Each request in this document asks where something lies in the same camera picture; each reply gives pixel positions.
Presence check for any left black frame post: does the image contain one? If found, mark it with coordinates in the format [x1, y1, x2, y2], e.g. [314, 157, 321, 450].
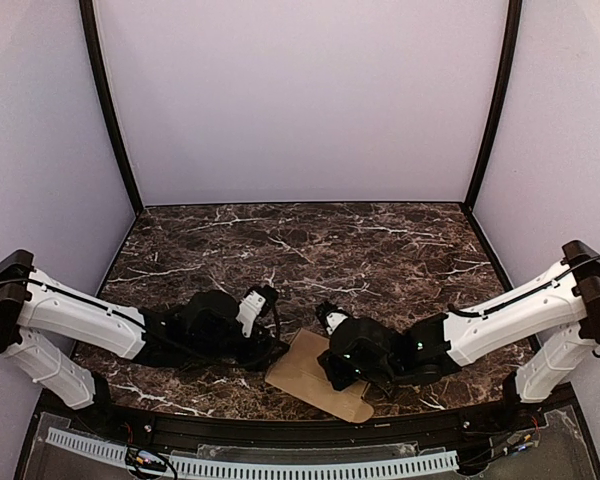
[78, 0, 144, 216]

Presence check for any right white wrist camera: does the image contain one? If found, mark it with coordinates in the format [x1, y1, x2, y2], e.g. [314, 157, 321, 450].
[315, 301, 350, 336]

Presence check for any black front table rail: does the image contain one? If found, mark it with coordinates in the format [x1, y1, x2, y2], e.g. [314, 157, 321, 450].
[83, 405, 500, 450]

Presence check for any white slotted cable duct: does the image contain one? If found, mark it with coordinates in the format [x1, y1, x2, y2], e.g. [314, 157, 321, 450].
[44, 427, 459, 479]

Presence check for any brown cardboard box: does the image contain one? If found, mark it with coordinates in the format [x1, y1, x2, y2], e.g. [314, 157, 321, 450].
[265, 328, 374, 424]

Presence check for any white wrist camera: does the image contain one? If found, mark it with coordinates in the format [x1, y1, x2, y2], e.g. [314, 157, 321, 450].
[315, 301, 350, 336]
[236, 287, 266, 338]

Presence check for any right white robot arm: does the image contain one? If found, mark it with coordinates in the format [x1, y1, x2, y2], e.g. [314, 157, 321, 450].
[315, 240, 600, 404]

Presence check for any black frame post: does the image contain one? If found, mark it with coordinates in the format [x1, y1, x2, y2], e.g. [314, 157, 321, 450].
[463, 0, 523, 211]
[78, 0, 144, 216]

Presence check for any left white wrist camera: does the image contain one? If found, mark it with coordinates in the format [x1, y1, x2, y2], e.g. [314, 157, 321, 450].
[236, 287, 266, 338]

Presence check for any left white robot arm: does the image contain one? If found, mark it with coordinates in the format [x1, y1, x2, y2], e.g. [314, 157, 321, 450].
[0, 250, 289, 411]

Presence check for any right black frame post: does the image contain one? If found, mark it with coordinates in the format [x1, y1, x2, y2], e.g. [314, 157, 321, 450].
[463, 0, 523, 211]

